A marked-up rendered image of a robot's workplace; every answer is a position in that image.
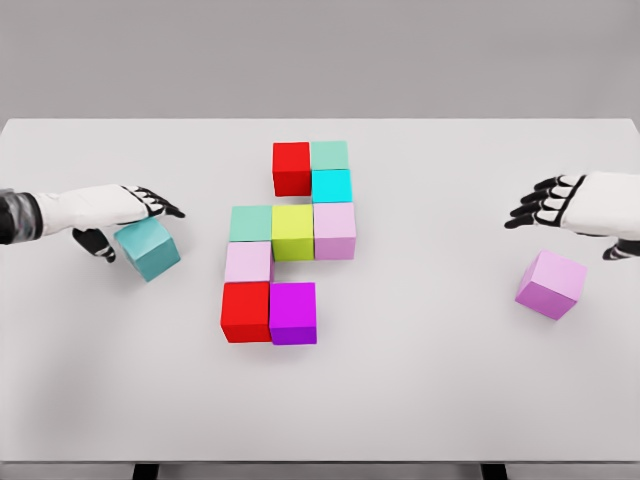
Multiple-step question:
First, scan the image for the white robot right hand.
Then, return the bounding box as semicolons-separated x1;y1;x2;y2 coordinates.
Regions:
503;172;640;262

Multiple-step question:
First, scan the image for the red block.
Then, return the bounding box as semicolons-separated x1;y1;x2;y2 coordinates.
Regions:
220;281;273;345
272;141;313;198

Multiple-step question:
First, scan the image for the pale pink block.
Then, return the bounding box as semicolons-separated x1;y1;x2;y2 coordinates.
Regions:
312;201;358;262
223;241;276;285

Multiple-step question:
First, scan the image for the cyan block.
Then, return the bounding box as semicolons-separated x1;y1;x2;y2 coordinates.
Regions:
310;168;354;205

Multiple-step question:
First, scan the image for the mint green block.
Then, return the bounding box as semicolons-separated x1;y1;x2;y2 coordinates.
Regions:
309;140;350;172
229;205;274;244

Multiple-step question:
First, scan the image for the teal block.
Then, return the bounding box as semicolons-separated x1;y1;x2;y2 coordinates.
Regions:
113;216;182;284

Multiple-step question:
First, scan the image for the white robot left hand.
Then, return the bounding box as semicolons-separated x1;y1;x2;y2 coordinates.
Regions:
64;183;187;264

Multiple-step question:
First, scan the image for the orchid pink block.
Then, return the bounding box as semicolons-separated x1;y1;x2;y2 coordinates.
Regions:
514;249;589;321

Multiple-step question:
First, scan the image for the magenta block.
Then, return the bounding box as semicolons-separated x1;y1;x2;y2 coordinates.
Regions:
268;281;319;347

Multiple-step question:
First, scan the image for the yellow-green block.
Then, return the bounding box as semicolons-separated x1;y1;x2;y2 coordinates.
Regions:
270;204;316;263

